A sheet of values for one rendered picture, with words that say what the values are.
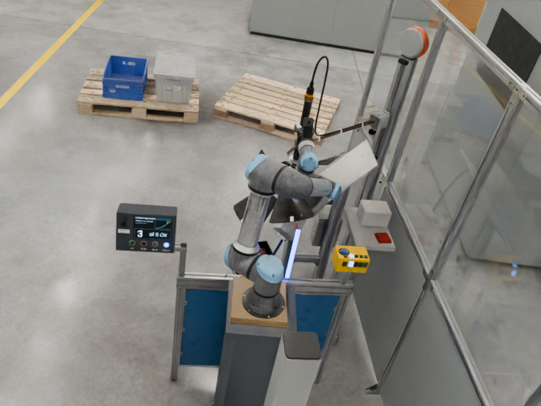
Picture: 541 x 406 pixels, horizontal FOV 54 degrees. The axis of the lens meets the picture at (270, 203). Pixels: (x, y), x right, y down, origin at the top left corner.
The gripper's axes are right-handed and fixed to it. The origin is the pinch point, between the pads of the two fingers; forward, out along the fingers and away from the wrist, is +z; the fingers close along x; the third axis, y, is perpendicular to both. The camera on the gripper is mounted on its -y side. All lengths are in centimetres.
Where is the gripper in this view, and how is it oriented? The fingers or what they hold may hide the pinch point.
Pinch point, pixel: (303, 122)
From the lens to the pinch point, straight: 261.9
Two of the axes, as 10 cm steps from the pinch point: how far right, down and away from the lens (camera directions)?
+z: -0.5, -6.1, 7.9
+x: 9.9, 0.9, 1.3
